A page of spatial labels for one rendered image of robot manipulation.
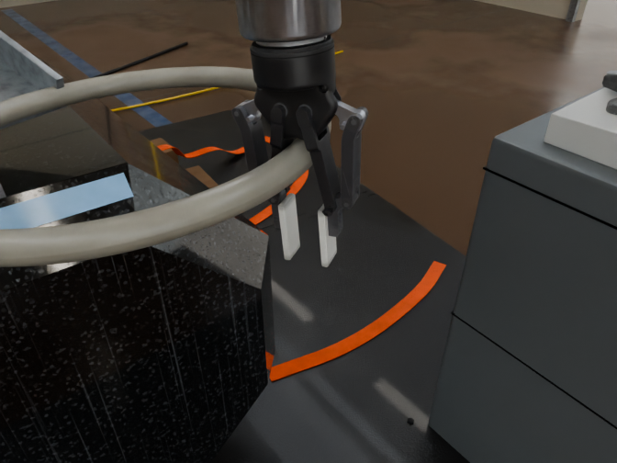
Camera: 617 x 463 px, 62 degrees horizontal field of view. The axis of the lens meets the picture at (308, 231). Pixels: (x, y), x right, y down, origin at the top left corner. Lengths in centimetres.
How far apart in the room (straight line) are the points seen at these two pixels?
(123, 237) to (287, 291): 131
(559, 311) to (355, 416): 64
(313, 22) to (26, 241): 28
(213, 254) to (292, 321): 77
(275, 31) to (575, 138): 56
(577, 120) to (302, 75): 52
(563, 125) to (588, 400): 47
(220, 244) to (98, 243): 48
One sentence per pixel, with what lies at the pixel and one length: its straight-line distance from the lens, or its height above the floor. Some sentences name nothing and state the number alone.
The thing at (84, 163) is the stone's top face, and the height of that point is 80.
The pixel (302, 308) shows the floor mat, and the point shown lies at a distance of 165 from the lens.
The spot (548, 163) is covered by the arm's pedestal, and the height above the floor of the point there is 79.
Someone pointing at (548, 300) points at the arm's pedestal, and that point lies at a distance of 97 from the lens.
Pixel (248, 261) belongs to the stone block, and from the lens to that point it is 94.
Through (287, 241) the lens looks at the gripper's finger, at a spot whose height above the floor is 83.
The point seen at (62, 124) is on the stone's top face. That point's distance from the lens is 98.
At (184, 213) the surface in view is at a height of 93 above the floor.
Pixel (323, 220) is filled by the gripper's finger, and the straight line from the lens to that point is 53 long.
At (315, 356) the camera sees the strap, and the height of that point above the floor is 2.
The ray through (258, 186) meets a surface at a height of 93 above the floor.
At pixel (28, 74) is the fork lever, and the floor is 90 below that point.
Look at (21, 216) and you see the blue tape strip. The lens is 78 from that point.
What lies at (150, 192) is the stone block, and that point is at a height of 76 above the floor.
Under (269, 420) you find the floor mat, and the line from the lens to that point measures 139.
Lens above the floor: 116
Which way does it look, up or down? 36 degrees down
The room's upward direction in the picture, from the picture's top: straight up
